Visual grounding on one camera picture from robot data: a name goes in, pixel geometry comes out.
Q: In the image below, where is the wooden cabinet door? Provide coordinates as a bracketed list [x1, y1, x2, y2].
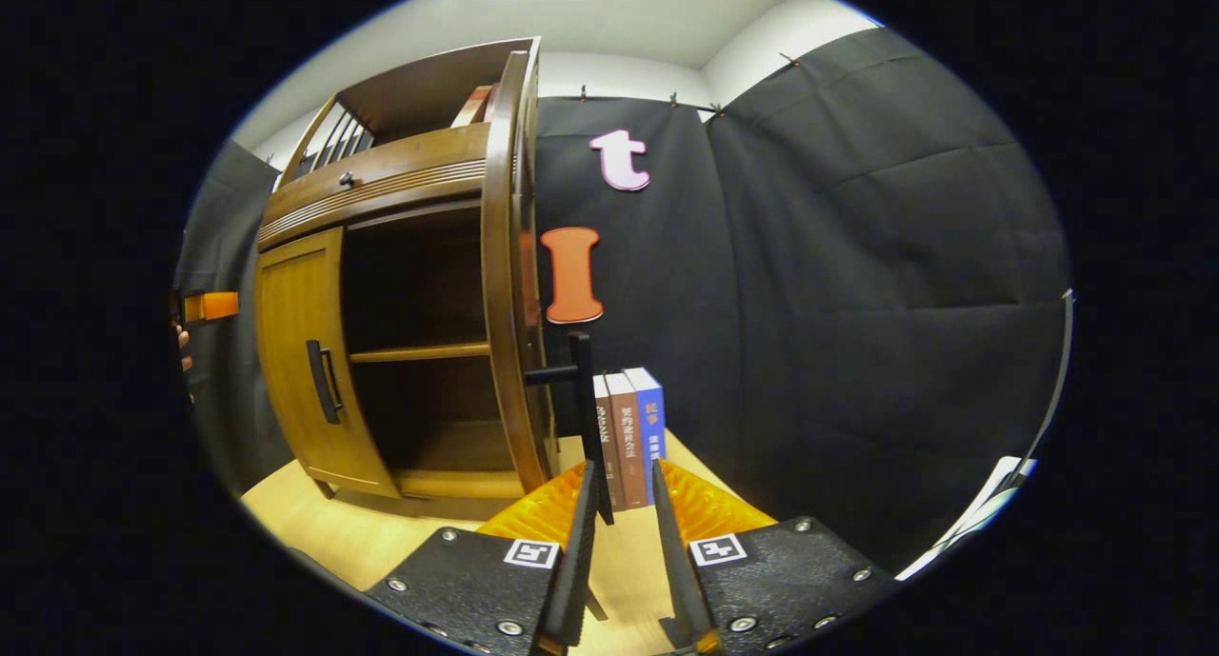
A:
[254, 226, 401, 500]
[479, 189, 563, 497]

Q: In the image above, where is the black door handle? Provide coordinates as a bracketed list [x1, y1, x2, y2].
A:
[524, 331, 615, 527]
[305, 339, 344, 426]

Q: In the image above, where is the wooden double-door shoe cabinet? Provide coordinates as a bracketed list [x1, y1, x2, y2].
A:
[252, 35, 563, 524]

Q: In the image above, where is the wooden cabinet drawer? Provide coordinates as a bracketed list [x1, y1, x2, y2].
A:
[257, 123, 491, 252]

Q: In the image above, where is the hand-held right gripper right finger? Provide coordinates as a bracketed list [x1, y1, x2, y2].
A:
[652, 459, 901, 656]

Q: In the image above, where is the grey tan spine book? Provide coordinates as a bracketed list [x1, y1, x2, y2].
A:
[592, 374, 626, 512]

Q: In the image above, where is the wooden inner shelf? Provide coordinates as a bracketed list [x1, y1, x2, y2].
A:
[349, 342, 492, 365]

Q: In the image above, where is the brown spine book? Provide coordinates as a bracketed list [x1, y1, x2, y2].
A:
[606, 371, 650, 486]

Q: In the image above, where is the black backdrop cloth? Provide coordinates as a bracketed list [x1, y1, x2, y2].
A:
[174, 28, 1072, 576]

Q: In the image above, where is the blue spine book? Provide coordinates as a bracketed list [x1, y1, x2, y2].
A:
[623, 367, 668, 481]

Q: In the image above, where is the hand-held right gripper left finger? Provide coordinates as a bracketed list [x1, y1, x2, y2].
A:
[367, 461, 599, 656]

